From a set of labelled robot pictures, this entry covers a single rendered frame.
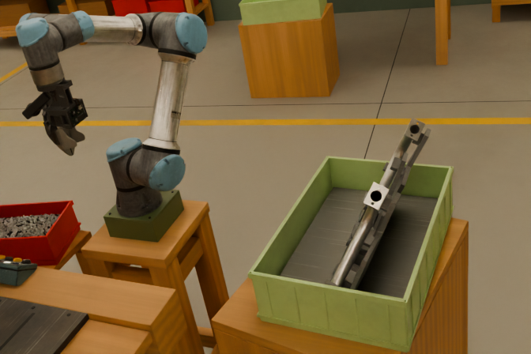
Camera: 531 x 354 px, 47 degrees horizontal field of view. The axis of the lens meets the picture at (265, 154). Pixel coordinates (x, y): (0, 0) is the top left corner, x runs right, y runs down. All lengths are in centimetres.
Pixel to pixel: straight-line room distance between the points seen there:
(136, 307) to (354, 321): 58
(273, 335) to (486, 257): 165
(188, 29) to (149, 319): 82
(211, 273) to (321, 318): 72
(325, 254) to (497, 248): 152
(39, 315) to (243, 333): 56
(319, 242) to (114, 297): 61
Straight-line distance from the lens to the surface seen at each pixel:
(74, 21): 162
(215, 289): 230
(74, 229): 227
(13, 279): 196
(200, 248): 217
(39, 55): 156
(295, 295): 160
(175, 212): 208
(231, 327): 173
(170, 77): 185
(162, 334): 171
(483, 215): 341
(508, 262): 311
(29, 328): 180
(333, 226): 192
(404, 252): 180
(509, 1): 608
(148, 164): 185
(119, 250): 204
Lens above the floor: 198
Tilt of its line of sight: 29 degrees down
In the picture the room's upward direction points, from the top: 10 degrees counter-clockwise
